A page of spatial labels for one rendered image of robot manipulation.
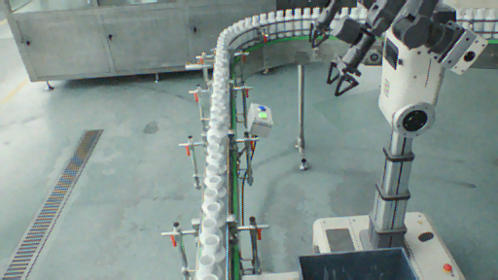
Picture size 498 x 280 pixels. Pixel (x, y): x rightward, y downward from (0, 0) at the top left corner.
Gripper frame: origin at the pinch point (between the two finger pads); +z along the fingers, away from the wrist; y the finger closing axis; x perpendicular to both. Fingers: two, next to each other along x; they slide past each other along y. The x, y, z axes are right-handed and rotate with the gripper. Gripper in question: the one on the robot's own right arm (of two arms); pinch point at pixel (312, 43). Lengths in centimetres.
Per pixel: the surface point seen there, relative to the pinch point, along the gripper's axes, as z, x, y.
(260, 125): 30.6, -9.8, 32.0
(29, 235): 198, -98, -33
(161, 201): 156, -26, -63
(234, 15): 55, -26, -267
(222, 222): 36, -18, 87
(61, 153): 201, -119, -133
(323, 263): 42, 16, 82
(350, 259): 37, 22, 82
